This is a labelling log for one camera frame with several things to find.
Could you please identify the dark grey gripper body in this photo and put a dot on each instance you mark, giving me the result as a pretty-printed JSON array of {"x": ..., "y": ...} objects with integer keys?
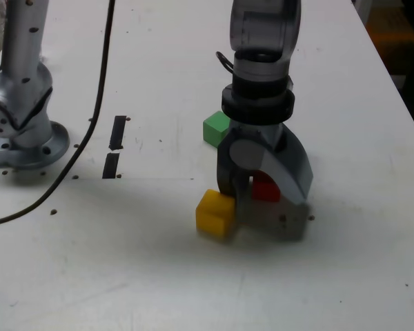
[{"x": 255, "y": 132}]

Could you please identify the green cube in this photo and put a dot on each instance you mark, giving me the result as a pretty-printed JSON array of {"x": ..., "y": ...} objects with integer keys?
[{"x": 214, "y": 128}]

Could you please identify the yellow cube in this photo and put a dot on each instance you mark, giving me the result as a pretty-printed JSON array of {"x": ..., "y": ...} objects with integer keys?
[{"x": 214, "y": 213}]

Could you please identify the black tape strip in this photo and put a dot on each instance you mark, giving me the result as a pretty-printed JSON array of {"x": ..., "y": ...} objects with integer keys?
[{"x": 116, "y": 134}]

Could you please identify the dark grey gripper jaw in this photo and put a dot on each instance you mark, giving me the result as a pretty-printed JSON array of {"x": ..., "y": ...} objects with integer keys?
[{"x": 243, "y": 196}]

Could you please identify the red cube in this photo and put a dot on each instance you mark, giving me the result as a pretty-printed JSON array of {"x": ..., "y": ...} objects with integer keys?
[{"x": 265, "y": 191}]

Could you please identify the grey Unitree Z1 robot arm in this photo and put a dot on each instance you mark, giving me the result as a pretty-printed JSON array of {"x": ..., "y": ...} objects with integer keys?
[{"x": 20, "y": 51}]

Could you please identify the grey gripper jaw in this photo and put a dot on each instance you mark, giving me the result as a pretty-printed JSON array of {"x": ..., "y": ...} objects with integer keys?
[{"x": 290, "y": 169}]

